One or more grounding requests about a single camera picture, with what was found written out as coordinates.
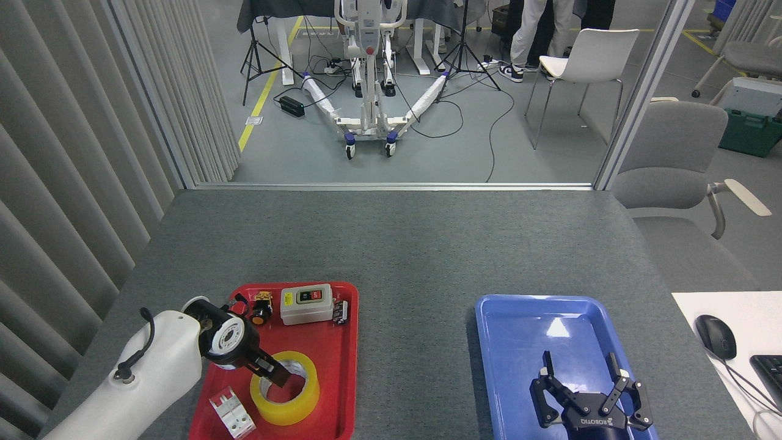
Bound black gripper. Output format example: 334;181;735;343
530;351;653;440
235;313;291;389

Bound yellow tape roll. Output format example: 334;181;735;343
250;351;320;427

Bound black orange push button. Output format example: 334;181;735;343
249;291;274;326

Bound white circuit breaker block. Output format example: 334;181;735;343
210;386;256;439

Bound red plastic tray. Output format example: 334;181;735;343
189;282;359;440

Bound blue plastic tray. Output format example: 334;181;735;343
475;295;659;440

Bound black computer mouse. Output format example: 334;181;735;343
695;315;737;361

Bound black keyboard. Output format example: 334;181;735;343
750;355;782;410

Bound white stand on wheels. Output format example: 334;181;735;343
301;0;450;160

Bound grey office chair with armrest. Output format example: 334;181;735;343
611;98;773;293

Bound grey vertical blinds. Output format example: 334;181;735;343
0;0;242;440

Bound green plastic bin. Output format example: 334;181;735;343
718;109;782;158

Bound black tripod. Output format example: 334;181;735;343
240;0;304;106
435;0;502;92

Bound white box on bin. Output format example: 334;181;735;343
712;77;782;118

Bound white chair with metal legs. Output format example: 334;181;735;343
525;28;640;150

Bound person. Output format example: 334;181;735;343
498;0;616;83

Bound grey chair on casters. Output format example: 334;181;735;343
692;38;782;98

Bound grey two-button switch box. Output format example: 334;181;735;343
280;284;334;326

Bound silver post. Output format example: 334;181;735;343
594;0;697;190

